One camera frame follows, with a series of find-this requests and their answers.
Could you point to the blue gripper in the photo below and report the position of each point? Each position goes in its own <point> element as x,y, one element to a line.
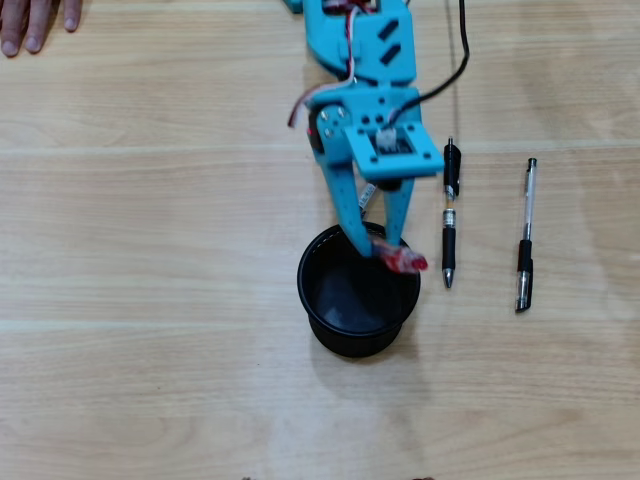
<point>372,106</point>

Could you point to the grey grip clear pen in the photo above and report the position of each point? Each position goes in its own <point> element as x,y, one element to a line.
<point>366,196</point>

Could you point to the red clear pen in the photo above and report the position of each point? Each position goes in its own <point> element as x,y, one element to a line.
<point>402,261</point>

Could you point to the thick black retractable pen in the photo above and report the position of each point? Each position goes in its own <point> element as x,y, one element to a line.
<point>448,240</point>

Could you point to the black mesh pen holder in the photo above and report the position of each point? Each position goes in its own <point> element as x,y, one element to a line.
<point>350,310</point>

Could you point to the slim clear black-capped pen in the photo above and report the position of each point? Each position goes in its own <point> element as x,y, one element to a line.
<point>525,260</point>

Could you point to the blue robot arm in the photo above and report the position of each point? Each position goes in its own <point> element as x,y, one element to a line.
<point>325,35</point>

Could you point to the person's right hand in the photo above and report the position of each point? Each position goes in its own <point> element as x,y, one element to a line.
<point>30,20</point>

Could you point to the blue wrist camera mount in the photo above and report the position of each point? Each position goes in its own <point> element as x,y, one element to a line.
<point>365,160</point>

